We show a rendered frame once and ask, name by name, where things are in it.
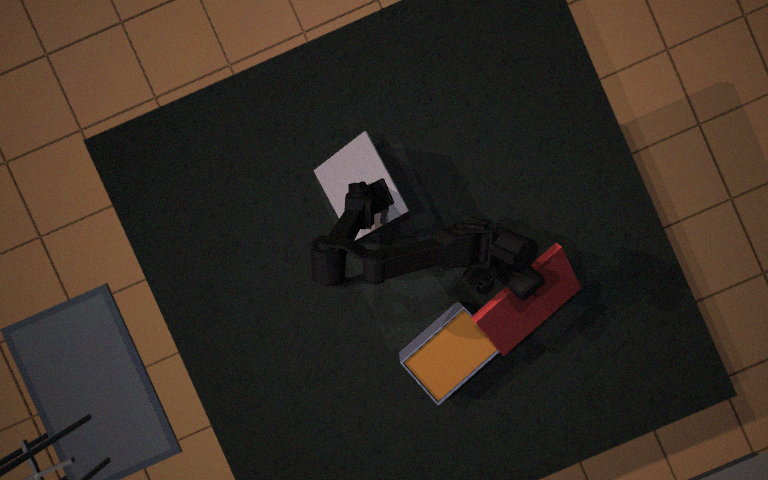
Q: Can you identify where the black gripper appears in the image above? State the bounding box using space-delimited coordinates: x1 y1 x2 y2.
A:
491 258 545 301

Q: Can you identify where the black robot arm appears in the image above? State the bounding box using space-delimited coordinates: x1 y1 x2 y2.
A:
310 178 538 295

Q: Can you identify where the red box lid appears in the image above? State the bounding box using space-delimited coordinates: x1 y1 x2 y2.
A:
471 243 581 356

